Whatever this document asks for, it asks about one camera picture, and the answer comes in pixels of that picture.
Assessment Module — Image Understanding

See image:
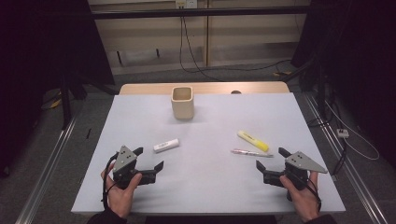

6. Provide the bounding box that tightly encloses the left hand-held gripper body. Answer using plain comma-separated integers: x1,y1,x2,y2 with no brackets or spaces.
111,145,157,190

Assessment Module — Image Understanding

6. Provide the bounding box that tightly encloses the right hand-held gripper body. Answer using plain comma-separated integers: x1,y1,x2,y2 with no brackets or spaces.
262,150,329,202

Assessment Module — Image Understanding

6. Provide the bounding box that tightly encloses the clear ballpoint pen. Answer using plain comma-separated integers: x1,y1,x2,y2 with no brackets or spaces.
230,147,275,159

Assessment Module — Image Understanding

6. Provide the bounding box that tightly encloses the white glue stick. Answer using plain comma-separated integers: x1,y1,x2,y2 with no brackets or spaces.
152,138,180,154

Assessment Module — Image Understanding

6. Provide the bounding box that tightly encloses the yellow highlighter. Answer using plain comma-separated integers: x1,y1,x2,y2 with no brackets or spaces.
236,130,270,153

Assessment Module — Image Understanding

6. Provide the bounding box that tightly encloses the beige square cup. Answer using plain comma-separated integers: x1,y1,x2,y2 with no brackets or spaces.
170,86,195,120

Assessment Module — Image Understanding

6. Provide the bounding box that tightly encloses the person's left hand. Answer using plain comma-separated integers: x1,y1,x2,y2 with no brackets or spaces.
100,161,143,218

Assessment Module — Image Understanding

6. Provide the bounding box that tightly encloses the person's right hand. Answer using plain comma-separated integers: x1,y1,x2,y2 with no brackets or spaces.
278,171,321,222

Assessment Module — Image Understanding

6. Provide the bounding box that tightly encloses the black metal stand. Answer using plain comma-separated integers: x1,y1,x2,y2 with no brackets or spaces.
60,73,92,131
298,54,330,121

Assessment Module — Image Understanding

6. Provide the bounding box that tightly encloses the wooden table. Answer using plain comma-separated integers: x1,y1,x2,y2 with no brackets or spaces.
119,81,290,96

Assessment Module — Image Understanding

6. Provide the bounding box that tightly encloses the black curtain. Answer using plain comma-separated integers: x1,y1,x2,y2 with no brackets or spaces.
0,0,115,178
291,0,396,171

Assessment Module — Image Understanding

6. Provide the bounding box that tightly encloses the black horizontal bar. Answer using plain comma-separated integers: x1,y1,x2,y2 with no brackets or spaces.
91,5,312,21

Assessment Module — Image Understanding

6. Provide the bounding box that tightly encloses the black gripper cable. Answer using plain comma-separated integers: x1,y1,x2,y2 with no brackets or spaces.
101,151,120,210
292,170,322,213

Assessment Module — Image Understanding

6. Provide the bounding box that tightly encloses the metal floor rail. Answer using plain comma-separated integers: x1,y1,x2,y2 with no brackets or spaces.
14,113,79,224
303,92,389,224

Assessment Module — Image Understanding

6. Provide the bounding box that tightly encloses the white floor cable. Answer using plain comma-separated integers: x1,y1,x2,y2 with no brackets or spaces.
324,99,381,161

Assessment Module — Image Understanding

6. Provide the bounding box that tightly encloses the long black floor cable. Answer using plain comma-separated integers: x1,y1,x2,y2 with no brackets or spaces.
178,15,292,82

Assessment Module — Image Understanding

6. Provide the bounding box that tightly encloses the white wall socket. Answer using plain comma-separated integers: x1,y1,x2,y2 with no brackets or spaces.
175,0,199,9

